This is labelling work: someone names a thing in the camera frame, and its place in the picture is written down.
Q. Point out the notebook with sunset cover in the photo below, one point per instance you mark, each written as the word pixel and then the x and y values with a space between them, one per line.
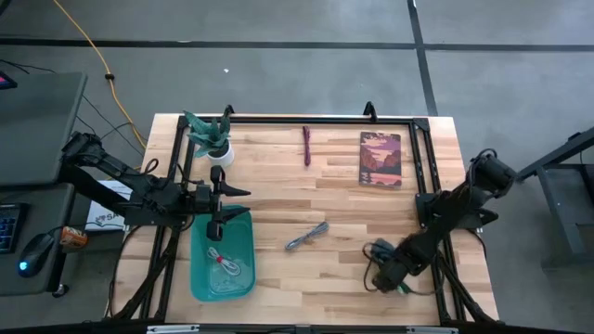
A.
pixel 380 162

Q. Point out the white printed paper sheet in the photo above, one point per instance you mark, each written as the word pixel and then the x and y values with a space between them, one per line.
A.
pixel 104 218

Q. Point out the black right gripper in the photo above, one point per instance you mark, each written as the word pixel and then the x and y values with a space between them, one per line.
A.
pixel 390 278

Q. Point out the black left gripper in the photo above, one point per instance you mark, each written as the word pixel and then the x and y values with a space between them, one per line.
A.
pixel 215 204

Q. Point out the teal plastic bin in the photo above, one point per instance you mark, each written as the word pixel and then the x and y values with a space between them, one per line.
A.
pixel 204 287

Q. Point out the black device with red light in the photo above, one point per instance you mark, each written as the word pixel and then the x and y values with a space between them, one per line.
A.
pixel 5 81

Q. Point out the silver metal bracket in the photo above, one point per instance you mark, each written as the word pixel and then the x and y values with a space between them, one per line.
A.
pixel 431 330
pixel 171 329

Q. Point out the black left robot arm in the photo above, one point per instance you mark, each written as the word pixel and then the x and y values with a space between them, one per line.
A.
pixel 116 171

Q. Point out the small orange box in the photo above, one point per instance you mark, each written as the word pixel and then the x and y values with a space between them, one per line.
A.
pixel 73 236

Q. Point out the grey desk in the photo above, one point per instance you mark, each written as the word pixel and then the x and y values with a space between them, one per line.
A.
pixel 32 130

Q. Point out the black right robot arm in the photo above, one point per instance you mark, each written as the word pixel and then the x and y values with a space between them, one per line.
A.
pixel 445 218

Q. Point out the white round plant pot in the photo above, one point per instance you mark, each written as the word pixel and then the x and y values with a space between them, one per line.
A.
pixel 225 160

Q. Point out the black backlit keyboard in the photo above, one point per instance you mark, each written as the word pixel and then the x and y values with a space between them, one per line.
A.
pixel 9 227

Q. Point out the black metal stand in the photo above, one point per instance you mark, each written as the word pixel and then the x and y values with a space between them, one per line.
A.
pixel 557 155

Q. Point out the green leafy plant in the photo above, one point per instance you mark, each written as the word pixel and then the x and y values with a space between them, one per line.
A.
pixel 209 134

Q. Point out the black aluminium frame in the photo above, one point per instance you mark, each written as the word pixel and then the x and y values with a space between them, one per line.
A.
pixel 325 120

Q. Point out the black computer mouse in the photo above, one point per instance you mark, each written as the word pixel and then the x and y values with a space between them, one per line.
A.
pixel 34 255

